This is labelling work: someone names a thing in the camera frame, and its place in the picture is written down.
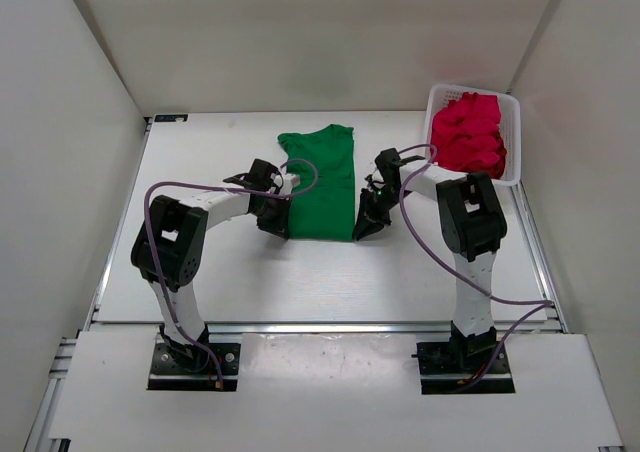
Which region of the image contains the aluminium frame rail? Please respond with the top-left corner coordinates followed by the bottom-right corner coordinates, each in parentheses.
top-left (87, 318), bottom-right (563, 334)

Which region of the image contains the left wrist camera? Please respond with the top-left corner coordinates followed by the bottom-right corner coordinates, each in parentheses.
top-left (274, 173), bottom-right (300, 196)

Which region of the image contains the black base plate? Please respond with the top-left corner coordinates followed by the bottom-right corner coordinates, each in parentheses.
top-left (412, 342), bottom-right (516, 395)
top-left (147, 341), bottom-right (241, 392)

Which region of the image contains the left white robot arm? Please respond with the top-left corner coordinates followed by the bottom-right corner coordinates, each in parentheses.
top-left (131, 159), bottom-right (300, 372)

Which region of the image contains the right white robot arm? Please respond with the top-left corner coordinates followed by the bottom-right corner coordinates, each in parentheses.
top-left (352, 148), bottom-right (507, 372)

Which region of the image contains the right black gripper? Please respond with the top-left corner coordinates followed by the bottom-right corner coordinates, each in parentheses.
top-left (352, 185), bottom-right (412, 240)

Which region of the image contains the red t shirt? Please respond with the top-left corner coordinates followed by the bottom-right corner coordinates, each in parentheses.
top-left (430, 92), bottom-right (507, 179)

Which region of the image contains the white plastic basket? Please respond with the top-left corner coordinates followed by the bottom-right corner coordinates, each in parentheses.
top-left (423, 84), bottom-right (521, 187)

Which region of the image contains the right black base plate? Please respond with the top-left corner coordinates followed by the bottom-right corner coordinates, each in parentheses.
top-left (412, 342), bottom-right (516, 395)

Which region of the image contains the dark label sticker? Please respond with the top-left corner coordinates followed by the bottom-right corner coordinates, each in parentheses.
top-left (154, 114), bottom-right (189, 123)

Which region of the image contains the green t shirt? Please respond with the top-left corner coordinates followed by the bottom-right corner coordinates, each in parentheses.
top-left (277, 124), bottom-right (356, 242)

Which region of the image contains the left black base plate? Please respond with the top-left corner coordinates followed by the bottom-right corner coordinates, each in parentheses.
top-left (147, 341), bottom-right (241, 392)

